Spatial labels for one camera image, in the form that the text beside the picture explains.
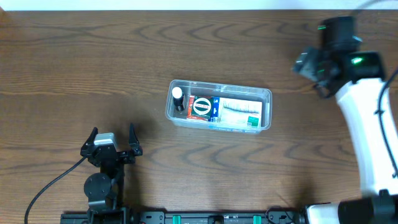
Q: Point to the black mounting rail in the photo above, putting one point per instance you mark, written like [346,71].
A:
[158,217]

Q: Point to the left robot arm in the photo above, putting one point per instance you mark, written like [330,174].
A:
[104,189]

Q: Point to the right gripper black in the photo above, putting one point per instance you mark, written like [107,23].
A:
[325,86]

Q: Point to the blue fever patch box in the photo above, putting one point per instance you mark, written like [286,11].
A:
[215,109]

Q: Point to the dark bottle white cap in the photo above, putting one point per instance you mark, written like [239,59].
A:
[178,98]

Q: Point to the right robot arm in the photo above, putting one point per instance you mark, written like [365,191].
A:
[358,82]

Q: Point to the white green medicine box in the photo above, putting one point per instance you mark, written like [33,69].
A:
[237,112]

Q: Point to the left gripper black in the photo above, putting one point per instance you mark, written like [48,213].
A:
[123,155]

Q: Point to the dark green square box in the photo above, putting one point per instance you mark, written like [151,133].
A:
[202,106]

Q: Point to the clear plastic container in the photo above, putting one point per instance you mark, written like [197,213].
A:
[198,105]

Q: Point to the red white medicine box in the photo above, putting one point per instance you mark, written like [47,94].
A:
[189,109]

